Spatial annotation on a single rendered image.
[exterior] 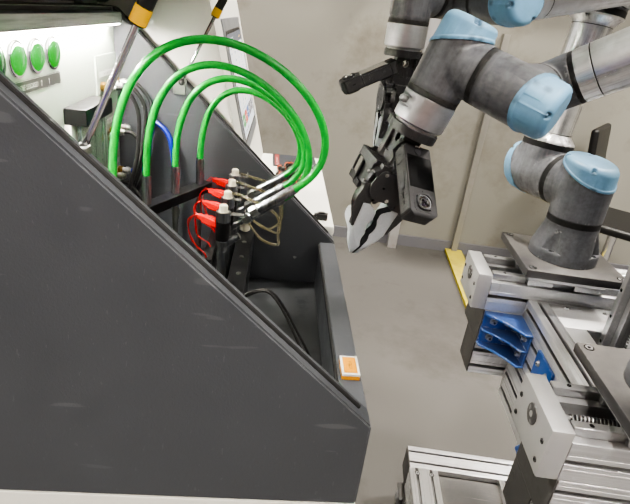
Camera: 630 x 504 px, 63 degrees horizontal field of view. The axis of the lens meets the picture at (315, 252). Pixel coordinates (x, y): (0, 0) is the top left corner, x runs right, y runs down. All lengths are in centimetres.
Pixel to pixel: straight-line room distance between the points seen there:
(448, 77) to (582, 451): 55
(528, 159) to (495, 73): 65
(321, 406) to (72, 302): 36
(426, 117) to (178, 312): 41
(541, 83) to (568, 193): 58
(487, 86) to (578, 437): 51
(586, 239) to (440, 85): 66
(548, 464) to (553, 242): 56
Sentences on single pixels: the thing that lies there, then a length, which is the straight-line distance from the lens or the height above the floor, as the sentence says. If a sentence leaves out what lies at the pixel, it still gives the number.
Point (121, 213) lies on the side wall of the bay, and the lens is 64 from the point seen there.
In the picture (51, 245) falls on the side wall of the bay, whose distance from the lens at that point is 68.
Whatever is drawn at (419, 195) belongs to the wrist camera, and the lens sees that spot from 70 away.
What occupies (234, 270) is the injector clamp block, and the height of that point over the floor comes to 98.
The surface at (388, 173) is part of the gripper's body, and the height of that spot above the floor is 129.
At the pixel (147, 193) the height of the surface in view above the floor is 113.
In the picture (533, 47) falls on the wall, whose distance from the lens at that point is 376.
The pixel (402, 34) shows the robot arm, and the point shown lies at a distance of 102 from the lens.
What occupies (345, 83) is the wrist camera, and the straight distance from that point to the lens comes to 103.
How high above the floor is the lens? 148
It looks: 25 degrees down
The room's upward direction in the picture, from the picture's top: 7 degrees clockwise
